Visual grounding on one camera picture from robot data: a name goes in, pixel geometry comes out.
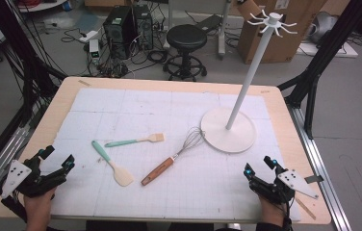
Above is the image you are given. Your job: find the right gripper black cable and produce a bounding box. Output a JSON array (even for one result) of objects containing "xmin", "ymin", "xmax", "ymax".
[{"xmin": 279, "ymin": 198, "xmax": 294, "ymax": 231}]

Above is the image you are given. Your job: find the white power strip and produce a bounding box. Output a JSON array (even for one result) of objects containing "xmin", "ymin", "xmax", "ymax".
[{"xmin": 78, "ymin": 29, "xmax": 100, "ymax": 43}]

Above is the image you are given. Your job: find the white utensil rack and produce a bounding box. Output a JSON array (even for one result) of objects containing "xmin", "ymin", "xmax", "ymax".
[{"xmin": 200, "ymin": 12, "xmax": 298, "ymax": 154}]

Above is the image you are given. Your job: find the white flat board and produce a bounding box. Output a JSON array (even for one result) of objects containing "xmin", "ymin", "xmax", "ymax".
[{"xmin": 296, "ymin": 40, "xmax": 359, "ymax": 59}]

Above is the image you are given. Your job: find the grey tape piece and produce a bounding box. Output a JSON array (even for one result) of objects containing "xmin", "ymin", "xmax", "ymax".
[{"xmin": 304, "ymin": 174, "xmax": 324, "ymax": 185}]

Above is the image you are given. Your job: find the tangle of black cables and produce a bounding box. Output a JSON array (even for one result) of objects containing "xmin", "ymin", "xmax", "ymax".
[{"xmin": 96, "ymin": 59, "xmax": 130, "ymax": 78}]

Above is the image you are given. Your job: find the white grid mat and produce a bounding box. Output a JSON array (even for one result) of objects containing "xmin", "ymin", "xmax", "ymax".
[{"xmin": 22, "ymin": 88, "xmax": 302, "ymax": 222}]

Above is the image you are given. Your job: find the large black computer tower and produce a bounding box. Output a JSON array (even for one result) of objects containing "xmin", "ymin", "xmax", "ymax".
[{"xmin": 102, "ymin": 5, "xmax": 139, "ymax": 61}]

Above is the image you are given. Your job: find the black flat stand foot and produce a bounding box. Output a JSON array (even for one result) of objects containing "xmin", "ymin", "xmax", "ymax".
[{"xmin": 196, "ymin": 13, "xmax": 223, "ymax": 33}]

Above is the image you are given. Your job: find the brown cardboard box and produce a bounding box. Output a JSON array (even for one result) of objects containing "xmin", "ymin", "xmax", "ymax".
[{"xmin": 236, "ymin": 0, "xmax": 329, "ymax": 64}]

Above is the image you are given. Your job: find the person's right hand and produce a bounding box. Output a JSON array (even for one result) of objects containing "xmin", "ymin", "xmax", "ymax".
[{"xmin": 259, "ymin": 195, "xmax": 288, "ymax": 227}]

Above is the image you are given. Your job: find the small white device green display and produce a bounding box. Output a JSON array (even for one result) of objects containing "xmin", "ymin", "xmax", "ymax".
[{"xmin": 89, "ymin": 38, "xmax": 101, "ymax": 64}]

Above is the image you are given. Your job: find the black metal frame with cables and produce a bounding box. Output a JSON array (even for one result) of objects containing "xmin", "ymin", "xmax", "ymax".
[{"xmin": 0, "ymin": 0, "xmax": 67, "ymax": 129}]

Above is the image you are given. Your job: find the green handled wooden spatula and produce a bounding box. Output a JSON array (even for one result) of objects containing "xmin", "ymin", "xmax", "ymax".
[{"xmin": 91, "ymin": 140, "xmax": 135, "ymax": 188}]

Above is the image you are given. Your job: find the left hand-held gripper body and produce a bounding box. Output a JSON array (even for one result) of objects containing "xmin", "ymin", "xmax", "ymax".
[{"xmin": 0, "ymin": 159, "xmax": 58, "ymax": 198}]

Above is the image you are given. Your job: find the slim black computer tower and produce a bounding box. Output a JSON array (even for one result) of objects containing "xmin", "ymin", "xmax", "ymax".
[{"xmin": 133, "ymin": 3, "xmax": 154, "ymax": 51}]

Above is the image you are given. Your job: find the wooden handled wire whisk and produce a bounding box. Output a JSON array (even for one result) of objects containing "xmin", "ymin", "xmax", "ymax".
[{"xmin": 141, "ymin": 126, "xmax": 206, "ymax": 187}]

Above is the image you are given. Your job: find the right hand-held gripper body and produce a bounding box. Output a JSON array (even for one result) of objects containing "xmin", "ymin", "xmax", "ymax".
[{"xmin": 250, "ymin": 168, "xmax": 320, "ymax": 205}]

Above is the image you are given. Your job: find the green handled small wooden brush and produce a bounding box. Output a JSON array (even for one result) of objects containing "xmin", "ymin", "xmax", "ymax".
[{"xmin": 104, "ymin": 133, "xmax": 166, "ymax": 148}]

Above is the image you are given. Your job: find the coiled black cable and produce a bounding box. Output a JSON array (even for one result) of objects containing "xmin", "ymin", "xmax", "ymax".
[{"xmin": 146, "ymin": 49, "xmax": 168, "ymax": 64}]

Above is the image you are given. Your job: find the black round stool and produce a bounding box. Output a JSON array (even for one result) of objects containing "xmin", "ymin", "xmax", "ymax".
[{"xmin": 163, "ymin": 23, "xmax": 208, "ymax": 82}]

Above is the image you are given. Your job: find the black metal frame strut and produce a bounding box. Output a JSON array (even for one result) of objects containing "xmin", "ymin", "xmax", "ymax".
[{"xmin": 277, "ymin": 0, "xmax": 362, "ymax": 140}]

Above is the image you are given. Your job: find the grey rounded device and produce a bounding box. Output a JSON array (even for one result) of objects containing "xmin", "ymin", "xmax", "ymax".
[{"xmin": 307, "ymin": 11, "xmax": 339, "ymax": 44}]

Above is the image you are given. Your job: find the person's left hand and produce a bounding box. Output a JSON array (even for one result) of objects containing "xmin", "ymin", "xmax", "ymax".
[{"xmin": 24, "ymin": 189, "xmax": 57, "ymax": 230}]

